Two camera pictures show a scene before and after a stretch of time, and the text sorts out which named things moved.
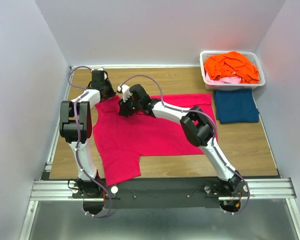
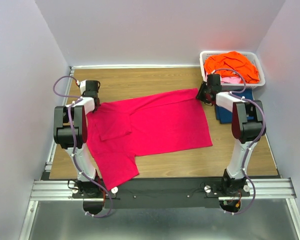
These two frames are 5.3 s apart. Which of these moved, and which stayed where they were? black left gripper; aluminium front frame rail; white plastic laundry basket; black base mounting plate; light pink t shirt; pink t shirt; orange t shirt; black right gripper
Moved: black right gripper; black left gripper; pink t shirt
Stayed: light pink t shirt; orange t shirt; aluminium front frame rail; black base mounting plate; white plastic laundry basket
